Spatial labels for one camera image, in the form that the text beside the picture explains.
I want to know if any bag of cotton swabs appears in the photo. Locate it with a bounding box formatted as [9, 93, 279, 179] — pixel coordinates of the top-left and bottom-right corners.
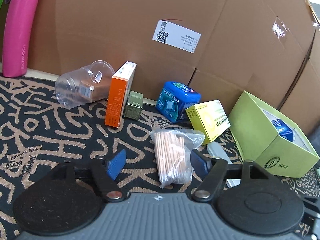
[149, 129, 205, 188]

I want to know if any white shipping label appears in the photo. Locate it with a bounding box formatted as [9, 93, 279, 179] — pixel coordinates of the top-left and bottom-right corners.
[152, 20, 201, 53]

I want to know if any blue plastic gum container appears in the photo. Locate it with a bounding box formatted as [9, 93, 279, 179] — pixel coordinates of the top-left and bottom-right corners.
[156, 81, 201, 123]

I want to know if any white orange medicine box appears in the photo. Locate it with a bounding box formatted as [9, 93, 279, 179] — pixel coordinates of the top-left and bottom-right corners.
[105, 61, 137, 128]

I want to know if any patterned black beige carpet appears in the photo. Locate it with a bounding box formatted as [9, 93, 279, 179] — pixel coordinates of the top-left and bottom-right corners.
[0, 76, 320, 240]

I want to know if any clear plastic jar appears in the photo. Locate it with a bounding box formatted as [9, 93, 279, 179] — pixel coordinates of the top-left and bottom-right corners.
[55, 60, 114, 109]

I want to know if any olive green small cube box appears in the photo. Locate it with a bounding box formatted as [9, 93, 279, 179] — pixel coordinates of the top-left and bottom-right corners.
[124, 91, 143, 120]

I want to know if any yellow medicine box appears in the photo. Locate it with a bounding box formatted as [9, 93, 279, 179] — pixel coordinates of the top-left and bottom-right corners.
[186, 100, 231, 146]

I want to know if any pink thermos bottle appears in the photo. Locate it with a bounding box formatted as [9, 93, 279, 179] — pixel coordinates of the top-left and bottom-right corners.
[2, 0, 39, 77]

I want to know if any blue medicine box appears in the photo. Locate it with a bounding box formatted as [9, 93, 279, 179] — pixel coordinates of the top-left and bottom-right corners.
[271, 119, 295, 142]

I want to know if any light green cardboard box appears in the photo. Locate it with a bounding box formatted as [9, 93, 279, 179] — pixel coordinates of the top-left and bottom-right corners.
[228, 91, 319, 178]

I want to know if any large brown cardboard sheet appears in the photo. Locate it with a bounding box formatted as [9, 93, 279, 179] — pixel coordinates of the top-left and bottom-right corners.
[28, 0, 319, 133]

